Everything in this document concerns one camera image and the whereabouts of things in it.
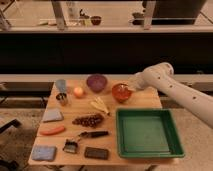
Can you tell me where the light blue cup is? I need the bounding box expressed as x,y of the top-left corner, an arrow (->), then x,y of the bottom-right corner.
55,79 -> 67,93

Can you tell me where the green plastic tray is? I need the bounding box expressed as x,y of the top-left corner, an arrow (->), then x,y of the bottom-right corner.
116,109 -> 185,159

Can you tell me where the orange round fruit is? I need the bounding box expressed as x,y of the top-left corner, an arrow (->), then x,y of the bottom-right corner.
73,87 -> 84,98

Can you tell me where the purple bowl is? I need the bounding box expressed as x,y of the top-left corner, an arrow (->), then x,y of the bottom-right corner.
86,74 -> 108,93

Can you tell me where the grey blue sponge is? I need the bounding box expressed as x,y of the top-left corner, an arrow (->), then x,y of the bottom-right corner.
42,108 -> 63,122

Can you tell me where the small metal cup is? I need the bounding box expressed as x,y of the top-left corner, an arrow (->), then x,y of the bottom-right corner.
56,93 -> 68,106

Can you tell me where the yellow banana bunch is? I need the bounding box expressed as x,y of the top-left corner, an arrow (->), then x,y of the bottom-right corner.
90,97 -> 110,115

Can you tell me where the dark red background bowl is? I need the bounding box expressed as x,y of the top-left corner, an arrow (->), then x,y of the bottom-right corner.
90,16 -> 102,26

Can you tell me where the blue cloth pad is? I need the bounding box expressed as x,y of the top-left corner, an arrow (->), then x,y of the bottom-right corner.
31,145 -> 57,161

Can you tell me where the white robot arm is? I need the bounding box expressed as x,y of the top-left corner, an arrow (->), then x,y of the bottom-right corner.
128,62 -> 213,129

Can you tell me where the dark rectangular block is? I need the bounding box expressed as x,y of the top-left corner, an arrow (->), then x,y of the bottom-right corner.
84,147 -> 109,160

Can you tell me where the dark grape bunch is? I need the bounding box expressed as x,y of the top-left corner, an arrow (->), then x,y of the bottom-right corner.
72,114 -> 104,128

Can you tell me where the orange carrot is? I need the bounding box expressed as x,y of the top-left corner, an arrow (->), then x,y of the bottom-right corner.
39,126 -> 66,136

